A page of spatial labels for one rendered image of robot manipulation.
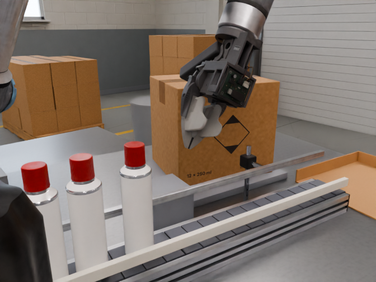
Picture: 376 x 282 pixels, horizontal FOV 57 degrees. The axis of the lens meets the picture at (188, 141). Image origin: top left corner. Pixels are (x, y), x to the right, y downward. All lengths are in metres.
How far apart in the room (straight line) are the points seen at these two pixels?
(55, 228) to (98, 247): 0.08
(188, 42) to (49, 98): 1.66
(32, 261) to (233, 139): 0.78
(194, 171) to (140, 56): 6.32
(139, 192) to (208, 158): 0.40
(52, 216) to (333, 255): 0.53
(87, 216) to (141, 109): 2.48
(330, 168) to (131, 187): 0.76
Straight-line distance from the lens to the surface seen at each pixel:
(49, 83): 3.97
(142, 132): 3.05
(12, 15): 0.90
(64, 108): 4.07
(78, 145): 1.38
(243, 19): 0.60
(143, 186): 0.56
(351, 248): 0.81
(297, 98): 5.12
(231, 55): 0.58
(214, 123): 0.60
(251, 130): 0.96
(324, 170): 1.15
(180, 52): 4.24
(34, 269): 0.22
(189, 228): 0.71
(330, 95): 4.88
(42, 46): 6.30
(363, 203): 1.00
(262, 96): 0.96
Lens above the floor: 1.26
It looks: 19 degrees down
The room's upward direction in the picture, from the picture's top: straight up
